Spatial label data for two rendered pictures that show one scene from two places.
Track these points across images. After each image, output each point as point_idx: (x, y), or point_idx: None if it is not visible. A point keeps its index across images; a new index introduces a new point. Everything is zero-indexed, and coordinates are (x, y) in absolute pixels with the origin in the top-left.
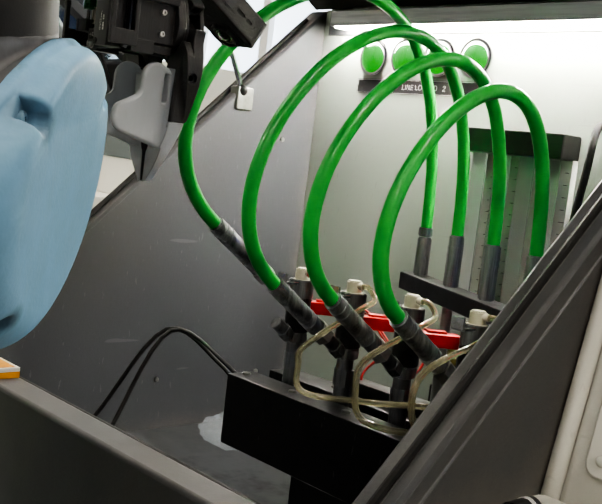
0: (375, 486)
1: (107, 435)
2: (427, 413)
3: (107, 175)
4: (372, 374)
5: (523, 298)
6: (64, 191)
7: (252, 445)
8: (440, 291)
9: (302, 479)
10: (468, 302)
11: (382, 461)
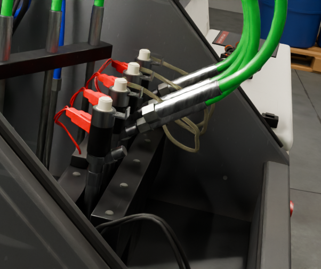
0: (265, 128)
1: (278, 253)
2: (240, 94)
3: None
4: None
5: (197, 28)
6: None
7: (123, 246)
8: (14, 65)
9: (135, 223)
10: (54, 58)
11: (154, 161)
